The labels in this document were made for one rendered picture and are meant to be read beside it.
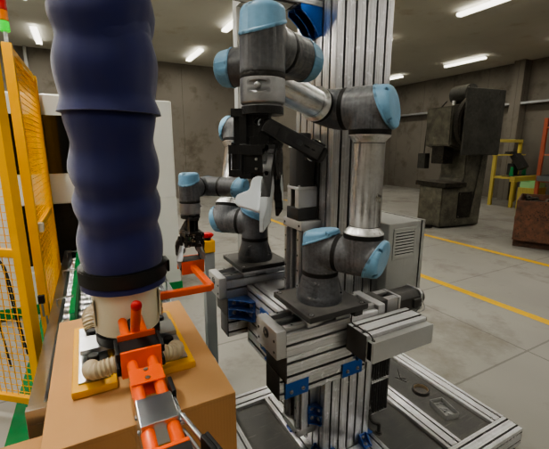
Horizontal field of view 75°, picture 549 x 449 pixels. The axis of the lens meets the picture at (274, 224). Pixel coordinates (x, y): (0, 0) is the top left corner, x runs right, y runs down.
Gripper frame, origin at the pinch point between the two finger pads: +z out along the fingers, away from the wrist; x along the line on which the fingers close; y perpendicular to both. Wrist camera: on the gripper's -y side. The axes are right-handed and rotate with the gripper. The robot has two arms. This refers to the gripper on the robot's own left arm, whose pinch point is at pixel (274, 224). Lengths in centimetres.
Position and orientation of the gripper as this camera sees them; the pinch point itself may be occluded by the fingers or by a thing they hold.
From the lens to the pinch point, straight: 63.4
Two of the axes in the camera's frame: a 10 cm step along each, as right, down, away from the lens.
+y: -9.8, -0.4, 1.7
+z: 0.0, 9.8, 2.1
